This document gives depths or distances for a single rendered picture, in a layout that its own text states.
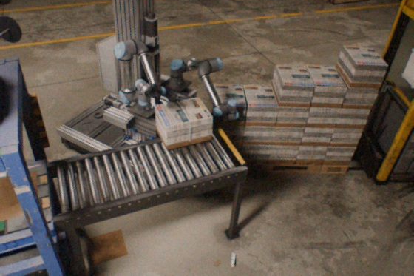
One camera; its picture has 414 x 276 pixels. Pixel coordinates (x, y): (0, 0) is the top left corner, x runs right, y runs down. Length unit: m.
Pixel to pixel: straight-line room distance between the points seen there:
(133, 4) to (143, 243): 1.95
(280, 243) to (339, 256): 0.50
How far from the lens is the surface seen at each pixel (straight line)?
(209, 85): 2.98
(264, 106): 3.25
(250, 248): 3.18
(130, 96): 2.96
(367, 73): 3.35
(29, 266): 2.40
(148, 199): 2.44
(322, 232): 3.45
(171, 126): 2.60
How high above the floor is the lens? 2.63
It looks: 36 degrees down
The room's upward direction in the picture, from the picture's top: 4 degrees clockwise
